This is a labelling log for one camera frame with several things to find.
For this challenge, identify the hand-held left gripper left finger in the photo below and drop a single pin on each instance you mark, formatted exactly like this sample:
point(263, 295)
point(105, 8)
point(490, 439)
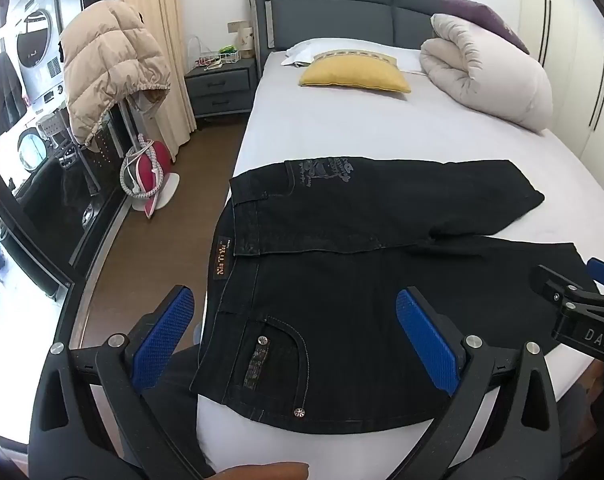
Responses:
point(164, 340)

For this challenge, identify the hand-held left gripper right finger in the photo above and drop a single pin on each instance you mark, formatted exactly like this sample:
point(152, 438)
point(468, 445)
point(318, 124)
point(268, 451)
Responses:
point(427, 340)

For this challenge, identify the black denim pants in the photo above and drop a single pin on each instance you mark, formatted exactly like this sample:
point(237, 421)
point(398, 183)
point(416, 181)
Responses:
point(332, 285)

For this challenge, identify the person's left hand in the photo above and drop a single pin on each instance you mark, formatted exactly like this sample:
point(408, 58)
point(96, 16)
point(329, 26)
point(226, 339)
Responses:
point(267, 472)

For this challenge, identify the white wardrobe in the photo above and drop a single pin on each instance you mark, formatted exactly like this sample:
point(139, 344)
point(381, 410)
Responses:
point(582, 70)

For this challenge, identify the rolled beige duvet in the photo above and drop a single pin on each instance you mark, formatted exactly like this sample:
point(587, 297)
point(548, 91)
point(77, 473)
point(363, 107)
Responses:
point(487, 75)

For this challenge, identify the grey bed with white sheet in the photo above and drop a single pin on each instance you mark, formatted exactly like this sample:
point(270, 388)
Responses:
point(332, 125)

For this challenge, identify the grey nightstand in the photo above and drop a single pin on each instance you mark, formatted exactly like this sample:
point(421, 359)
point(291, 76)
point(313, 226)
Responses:
point(222, 85)

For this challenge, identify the purple pillow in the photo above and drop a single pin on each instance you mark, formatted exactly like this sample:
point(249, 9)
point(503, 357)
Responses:
point(482, 17)

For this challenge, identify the yellow pillow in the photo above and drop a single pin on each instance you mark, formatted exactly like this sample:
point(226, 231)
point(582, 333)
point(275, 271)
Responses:
point(354, 75)

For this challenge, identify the beige puffer jacket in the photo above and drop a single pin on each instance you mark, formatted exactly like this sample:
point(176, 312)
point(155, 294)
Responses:
point(107, 65)

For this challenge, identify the white pillow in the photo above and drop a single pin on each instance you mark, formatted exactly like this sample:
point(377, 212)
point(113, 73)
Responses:
point(302, 50)

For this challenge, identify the white washing machine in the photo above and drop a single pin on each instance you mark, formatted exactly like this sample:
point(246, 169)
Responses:
point(39, 45)

